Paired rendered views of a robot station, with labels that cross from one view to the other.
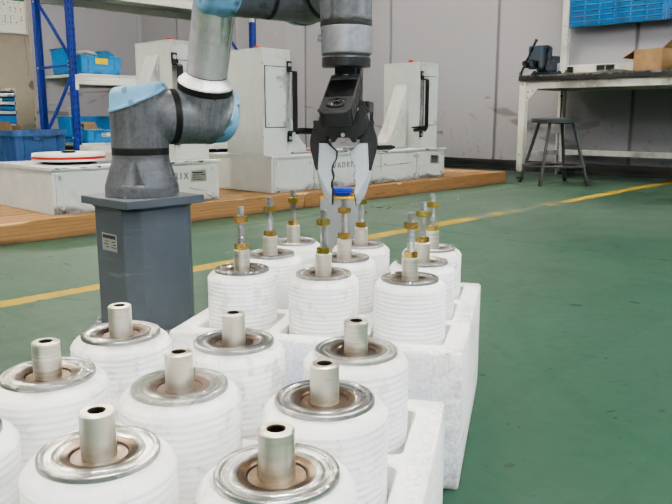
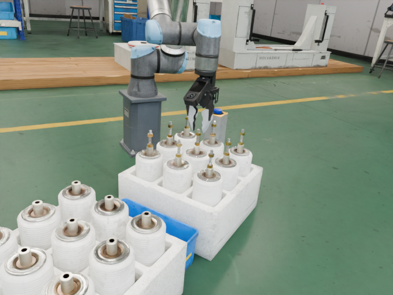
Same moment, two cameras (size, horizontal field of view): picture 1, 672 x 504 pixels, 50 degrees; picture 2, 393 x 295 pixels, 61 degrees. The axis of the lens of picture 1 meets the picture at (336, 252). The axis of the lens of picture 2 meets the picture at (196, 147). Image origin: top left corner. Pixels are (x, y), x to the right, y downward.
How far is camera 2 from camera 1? 0.41 m
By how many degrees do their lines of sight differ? 19
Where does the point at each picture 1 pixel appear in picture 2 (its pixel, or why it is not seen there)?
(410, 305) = (203, 188)
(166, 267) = (147, 126)
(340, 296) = (179, 177)
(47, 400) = (31, 225)
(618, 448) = (291, 257)
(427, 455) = (158, 270)
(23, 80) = not seen: outside the picture
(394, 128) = (305, 39)
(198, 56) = not seen: hidden behind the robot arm
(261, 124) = (233, 35)
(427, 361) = (203, 213)
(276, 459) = (63, 286)
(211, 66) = not seen: hidden behind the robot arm
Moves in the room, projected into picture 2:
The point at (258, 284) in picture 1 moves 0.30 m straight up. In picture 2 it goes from (152, 163) to (155, 74)
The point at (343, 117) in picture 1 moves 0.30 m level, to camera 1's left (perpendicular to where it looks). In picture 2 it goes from (192, 103) to (105, 88)
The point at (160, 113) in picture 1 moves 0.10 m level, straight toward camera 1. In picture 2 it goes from (150, 61) to (145, 65)
